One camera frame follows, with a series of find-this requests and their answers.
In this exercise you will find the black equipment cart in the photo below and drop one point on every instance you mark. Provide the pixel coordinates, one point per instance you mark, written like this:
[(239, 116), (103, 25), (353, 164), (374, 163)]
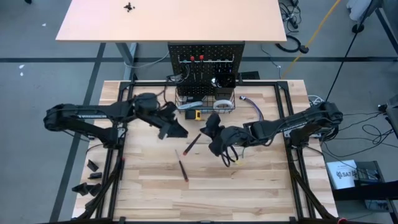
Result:
[(367, 194)]

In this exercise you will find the pale wood side table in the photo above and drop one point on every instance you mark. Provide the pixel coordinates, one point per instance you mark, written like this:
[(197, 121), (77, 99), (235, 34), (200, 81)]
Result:
[(171, 20)]

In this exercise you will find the dark grey floor equipment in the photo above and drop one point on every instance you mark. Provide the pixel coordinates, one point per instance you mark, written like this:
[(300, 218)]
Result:
[(390, 115)]

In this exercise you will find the black plastic bracket part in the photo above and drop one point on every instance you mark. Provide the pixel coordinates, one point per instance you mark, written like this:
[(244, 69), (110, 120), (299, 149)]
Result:
[(92, 165), (81, 188), (95, 176), (94, 189)]

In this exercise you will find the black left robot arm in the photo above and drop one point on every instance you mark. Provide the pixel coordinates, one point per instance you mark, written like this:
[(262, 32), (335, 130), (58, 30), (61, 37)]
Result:
[(93, 112)]

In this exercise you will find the clear black safety glasses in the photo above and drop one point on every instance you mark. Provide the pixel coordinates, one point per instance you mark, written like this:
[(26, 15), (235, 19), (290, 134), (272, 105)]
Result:
[(178, 76)]

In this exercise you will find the white cloth bundle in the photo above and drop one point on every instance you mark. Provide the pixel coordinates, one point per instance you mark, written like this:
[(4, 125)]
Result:
[(357, 9)]

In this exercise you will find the small red knob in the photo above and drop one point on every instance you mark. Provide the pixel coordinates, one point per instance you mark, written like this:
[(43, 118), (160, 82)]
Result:
[(342, 220)]

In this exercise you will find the black yellow tape measure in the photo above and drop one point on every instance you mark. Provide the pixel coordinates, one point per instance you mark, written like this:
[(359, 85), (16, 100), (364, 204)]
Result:
[(194, 115)]

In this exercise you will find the small black object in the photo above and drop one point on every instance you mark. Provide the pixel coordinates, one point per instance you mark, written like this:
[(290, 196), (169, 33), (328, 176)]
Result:
[(129, 7)]

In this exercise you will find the white labelled box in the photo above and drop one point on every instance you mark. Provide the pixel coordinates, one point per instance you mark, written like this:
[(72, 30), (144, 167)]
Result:
[(340, 174)]

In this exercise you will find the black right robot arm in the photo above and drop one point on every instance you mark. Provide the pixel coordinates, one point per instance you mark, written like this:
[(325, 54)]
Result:
[(311, 119)]

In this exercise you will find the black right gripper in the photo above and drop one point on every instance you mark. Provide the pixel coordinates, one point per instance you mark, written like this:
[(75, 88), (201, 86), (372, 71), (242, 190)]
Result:
[(230, 137)]

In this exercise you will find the black electronic box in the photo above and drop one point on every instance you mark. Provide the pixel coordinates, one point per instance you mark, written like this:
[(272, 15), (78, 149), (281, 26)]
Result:
[(367, 171)]

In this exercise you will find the black plastic cup bin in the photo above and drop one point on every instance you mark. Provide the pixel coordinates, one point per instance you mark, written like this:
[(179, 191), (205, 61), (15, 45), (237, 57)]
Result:
[(225, 81)]

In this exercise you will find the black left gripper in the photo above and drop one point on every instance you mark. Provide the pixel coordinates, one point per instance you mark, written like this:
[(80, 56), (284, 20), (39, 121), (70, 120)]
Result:
[(161, 116)]

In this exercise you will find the white metal bracket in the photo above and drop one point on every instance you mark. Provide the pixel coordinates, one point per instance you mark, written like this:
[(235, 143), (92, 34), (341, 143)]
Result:
[(287, 133)]

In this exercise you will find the grey utility knife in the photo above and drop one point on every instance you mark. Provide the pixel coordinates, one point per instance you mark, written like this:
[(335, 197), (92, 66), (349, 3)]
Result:
[(189, 105)]

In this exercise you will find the black aluminium table frame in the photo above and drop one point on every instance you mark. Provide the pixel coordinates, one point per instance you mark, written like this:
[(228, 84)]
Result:
[(149, 83)]

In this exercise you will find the black perforated peg board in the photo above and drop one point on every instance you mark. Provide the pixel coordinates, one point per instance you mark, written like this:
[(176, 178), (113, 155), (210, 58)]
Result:
[(186, 49)]

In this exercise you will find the black round stand base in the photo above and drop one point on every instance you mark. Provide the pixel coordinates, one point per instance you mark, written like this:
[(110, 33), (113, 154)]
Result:
[(358, 28)]

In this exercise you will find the white masking tape roll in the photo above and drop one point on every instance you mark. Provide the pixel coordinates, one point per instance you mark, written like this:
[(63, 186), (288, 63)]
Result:
[(223, 104)]

